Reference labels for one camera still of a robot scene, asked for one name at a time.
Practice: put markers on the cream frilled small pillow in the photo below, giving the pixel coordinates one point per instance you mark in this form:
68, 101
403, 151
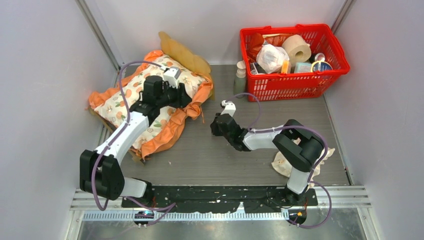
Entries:
283, 167

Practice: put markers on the light teal small box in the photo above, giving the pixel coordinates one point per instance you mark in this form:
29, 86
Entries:
302, 67

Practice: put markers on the orange fruit print cushion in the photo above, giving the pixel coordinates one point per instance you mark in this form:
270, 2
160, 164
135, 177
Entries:
166, 123

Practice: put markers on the round blue lidded tin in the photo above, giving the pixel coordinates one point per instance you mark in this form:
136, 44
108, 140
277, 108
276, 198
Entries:
320, 66

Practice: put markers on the green pump lotion bottle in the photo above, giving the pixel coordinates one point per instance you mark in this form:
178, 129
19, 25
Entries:
240, 80

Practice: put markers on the orange red crumpled bag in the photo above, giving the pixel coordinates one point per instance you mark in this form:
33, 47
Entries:
258, 40

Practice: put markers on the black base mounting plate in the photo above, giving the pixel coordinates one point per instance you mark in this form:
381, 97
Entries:
220, 199

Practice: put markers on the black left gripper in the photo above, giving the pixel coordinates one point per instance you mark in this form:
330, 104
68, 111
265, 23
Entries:
182, 99

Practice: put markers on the wooden pet bed frame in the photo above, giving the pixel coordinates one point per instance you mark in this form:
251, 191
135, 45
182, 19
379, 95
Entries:
183, 55

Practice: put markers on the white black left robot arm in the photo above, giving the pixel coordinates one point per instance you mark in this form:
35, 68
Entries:
100, 169

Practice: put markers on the white plastic wrapped packet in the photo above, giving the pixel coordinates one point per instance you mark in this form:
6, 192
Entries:
271, 58

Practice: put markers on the slotted aluminium rail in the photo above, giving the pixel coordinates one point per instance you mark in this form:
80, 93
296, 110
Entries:
331, 198

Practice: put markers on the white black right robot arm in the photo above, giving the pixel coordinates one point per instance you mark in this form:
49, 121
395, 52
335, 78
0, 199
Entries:
303, 147

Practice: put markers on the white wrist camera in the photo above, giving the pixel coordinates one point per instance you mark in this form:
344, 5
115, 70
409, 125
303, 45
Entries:
171, 75
228, 107

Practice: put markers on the beige toilet paper roll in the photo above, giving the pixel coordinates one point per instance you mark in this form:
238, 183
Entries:
297, 49

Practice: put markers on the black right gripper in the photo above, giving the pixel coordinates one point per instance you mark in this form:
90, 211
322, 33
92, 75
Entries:
215, 127

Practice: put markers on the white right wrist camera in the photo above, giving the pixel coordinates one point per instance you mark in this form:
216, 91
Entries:
228, 107

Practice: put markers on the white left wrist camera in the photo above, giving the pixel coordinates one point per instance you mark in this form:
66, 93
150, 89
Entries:
171, 75

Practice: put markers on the small silver can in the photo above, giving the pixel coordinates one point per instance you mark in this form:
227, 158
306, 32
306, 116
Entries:
319, 57

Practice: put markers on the red plastic shopping basket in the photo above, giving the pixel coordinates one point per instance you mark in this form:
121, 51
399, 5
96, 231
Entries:
277, 86

